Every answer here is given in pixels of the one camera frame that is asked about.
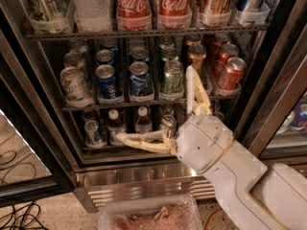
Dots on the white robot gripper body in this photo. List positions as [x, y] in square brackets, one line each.
[201, 142]

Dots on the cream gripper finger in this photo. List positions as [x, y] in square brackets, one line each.
[156, 141]
[197, 99]

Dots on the clear plastic water bottle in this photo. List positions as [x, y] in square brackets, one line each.
[92, 16]

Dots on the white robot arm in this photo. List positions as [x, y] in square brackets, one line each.
[253, 195]

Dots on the silver can bottom shelf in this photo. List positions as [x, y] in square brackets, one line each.
[168, 123]

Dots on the brown tea bottle right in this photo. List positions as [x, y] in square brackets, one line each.
[143, 121]

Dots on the brown tea bottle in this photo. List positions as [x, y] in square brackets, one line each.
[143, 121]
[115, 125]

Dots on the brown tea bottle left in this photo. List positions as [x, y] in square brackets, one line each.
[115, 125]

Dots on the stainless steel fridge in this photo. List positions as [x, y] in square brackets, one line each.
[273, 48]

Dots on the open glass fridge door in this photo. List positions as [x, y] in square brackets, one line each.
[31, 166]

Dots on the green silver soda can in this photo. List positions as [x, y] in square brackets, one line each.
[172, 86]

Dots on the red soda can front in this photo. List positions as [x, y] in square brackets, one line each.
[233, 71]

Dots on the red soda can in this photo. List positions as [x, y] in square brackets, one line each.
[226, 52]
[233, 71]

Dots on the gold brown can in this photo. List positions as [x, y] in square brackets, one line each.
[196, 55]

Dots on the red soda can middle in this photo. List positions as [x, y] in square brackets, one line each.
[226, 52]

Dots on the blue soda can front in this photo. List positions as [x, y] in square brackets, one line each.
[140, 79]

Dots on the small blue can bottom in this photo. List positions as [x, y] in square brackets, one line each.
[94, 135]

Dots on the blue Pepsi can front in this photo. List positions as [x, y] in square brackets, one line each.
[106, 77]

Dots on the clear plastic storage bin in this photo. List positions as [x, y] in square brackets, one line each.
[172, 212]

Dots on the white green soda can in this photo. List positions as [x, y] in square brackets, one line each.
[77, 92]

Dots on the red Coca-Cola can right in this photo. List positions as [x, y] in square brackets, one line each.
[172, 14]

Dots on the red coca-cola can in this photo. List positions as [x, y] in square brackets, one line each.
[172, 14]
[133, 15]

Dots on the blue can right compartment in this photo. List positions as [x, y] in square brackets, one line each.
[300, 120]

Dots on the gold striped tall can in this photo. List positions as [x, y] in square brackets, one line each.
[211, 13]

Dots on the red Coca-Cola can left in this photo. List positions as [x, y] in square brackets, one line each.
[133, 15]

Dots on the silver blue tall can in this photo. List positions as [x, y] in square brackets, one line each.
[248, 11]

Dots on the green patterned tall can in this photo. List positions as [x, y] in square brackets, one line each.
[48, 15]

